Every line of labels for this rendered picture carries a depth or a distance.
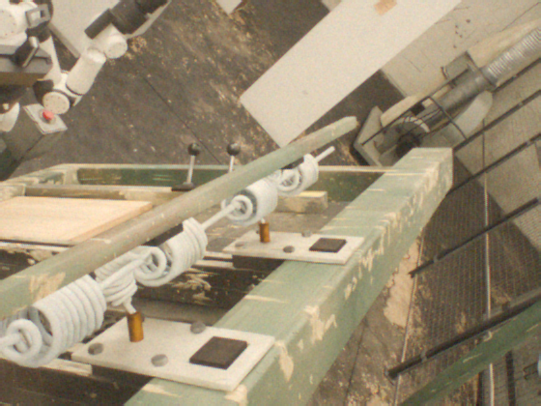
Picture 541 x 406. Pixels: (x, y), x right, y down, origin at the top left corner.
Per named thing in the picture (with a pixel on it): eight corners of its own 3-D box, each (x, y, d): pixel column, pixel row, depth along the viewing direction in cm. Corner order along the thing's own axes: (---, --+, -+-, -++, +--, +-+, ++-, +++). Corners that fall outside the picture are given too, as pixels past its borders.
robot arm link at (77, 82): (99, 76, 181) (71, 121, 191) (105, 58, 188) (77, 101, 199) (65, 58, 177) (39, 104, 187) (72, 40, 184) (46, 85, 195)
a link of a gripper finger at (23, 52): (37, 49, 110) (22, 67, 114) (32, 34, 110) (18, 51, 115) (28, 49, 109) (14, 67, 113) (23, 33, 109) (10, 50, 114)
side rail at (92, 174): (93, 194, 219) (88, 163, 216) (413, 206, 167) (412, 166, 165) (81, 198, 214) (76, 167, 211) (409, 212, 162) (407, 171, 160)
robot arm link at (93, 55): (127, 35, 177) (105, 69, 185) (113, 14, 180) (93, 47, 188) (108, 33, 172) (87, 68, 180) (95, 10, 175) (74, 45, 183)
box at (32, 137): (23, 131, 227) (48, 101, 217) (42, 158, 226) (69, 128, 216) (-3, 136, 216) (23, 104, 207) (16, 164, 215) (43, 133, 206)
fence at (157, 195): (39, 195, 196) (36, 183, 195) (327, 207, 152) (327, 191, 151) (26, 199, 192) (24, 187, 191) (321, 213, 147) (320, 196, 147)
